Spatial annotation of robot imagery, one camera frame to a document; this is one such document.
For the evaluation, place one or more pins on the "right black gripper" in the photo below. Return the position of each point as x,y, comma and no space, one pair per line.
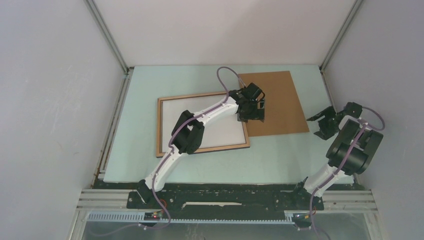
324,133

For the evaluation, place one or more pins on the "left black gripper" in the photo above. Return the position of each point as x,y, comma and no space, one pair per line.
257,114

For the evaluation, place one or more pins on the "beach landscape photo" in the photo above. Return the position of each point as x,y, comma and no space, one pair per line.
218,132

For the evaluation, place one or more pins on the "wooden picture frame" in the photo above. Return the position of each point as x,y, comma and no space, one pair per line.
159,132

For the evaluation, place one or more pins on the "brown backing board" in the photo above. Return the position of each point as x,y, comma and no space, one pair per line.
283,113

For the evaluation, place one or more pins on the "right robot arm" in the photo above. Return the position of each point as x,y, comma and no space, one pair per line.
357,131

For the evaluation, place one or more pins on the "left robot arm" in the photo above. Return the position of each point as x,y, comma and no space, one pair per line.
186,138

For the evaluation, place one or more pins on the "right aluminium corner post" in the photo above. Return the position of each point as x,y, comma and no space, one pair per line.
355,8

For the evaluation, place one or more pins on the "aluminium corner post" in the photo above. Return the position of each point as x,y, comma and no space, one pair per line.
355,8
105,31

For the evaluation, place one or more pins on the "left aluminium corner post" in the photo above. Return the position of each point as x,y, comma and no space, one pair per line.
105,31

